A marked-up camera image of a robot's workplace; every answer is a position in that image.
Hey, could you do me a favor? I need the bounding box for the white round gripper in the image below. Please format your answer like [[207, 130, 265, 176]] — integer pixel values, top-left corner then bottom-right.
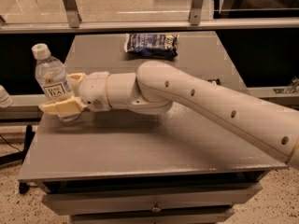
[[38, 72, 111, 116]]

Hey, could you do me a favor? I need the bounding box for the clear plastic tea bottle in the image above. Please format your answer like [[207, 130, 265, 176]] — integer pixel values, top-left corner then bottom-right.
[[31, 42, 80, 123]]

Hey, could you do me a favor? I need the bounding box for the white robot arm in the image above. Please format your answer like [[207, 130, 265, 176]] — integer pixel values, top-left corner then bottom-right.
[[40, 61, 299, 169]]

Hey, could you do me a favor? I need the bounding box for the white bottle at left edge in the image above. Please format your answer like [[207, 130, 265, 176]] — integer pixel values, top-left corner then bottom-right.
[[0, 85, 13, 108]]

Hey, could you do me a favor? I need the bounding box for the blue white snack bag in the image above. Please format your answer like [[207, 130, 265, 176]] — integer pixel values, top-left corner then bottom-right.
[[123, 34, 178, 59]]

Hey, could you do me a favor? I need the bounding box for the grey cabinet with drawers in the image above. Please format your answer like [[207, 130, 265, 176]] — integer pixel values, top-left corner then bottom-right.
[[20, 32, 288, 224]]

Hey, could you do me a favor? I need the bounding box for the black snack bar wrapper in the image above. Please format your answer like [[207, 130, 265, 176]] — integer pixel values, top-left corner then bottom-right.
[[208, 78, 221, 85]]

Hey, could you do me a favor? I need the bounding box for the black stand with cable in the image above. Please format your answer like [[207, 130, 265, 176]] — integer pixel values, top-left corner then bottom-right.
[[0, 125, 35, 194]]

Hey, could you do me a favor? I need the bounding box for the metal railing frame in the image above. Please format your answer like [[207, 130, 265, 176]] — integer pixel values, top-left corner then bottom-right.
[[0, 0, 299, 34]]

